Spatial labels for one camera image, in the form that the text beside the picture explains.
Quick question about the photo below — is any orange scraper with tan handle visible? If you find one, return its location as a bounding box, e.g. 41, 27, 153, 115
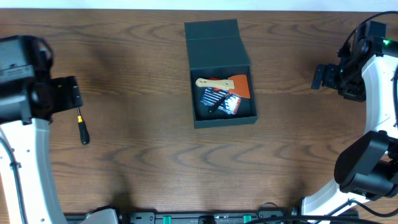
195, 75, 251, 98

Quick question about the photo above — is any blue precision screwdriver set case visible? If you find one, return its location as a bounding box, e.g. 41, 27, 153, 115
200, 88, 241, 114

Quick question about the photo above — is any black red small hammer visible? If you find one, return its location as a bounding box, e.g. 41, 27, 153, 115
208, 93, 230, 113

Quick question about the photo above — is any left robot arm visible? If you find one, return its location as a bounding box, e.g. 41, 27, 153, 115
1, 35, 83, 223

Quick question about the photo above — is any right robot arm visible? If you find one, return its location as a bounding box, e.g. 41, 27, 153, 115
295, 21, 397, 216

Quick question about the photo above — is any black yellow screwdriver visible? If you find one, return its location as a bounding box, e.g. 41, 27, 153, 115
77, 108, 90, 145

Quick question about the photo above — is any dark green open box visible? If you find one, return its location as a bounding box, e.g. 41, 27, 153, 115
185, 19, 258, 128

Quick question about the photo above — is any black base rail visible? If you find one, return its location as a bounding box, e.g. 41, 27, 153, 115
65, 207, 360, 224

